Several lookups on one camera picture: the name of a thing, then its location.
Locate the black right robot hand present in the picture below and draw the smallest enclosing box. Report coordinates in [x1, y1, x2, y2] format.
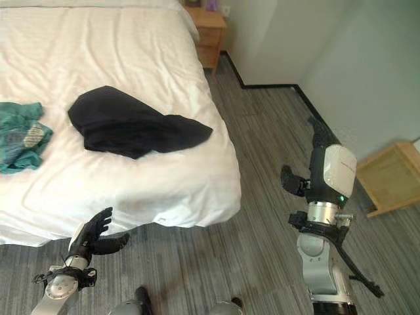
[280, 117, 358, 205]

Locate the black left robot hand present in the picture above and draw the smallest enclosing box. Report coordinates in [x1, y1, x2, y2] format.
[68, 207, 131, 259]

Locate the white bed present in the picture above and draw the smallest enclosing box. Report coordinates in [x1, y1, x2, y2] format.
[0, 0, 242, 247]

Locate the light wooden furniture piece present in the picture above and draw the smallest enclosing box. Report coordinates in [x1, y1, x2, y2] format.
[355, 140, 420, 219]

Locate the silver robot left leg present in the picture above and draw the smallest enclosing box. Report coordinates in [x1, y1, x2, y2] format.
[111, 286, 152, 315]

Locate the silver robot leg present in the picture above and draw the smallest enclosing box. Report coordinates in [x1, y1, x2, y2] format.
[111, 286, 152, 315]
[208, 297, 243, 315]

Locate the teal printed garment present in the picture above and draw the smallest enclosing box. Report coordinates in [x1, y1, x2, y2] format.
[0, 101, 54, 175]

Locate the black garment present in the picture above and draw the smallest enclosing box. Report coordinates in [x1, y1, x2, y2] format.
[68, 85, 214, 160]

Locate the silver robot right leg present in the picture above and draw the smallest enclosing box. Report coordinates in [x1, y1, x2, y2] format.
[208, 297, 243, 315]

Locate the wooden nightstand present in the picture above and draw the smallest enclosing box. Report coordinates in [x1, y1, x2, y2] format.
[185, 6, 228, 77]

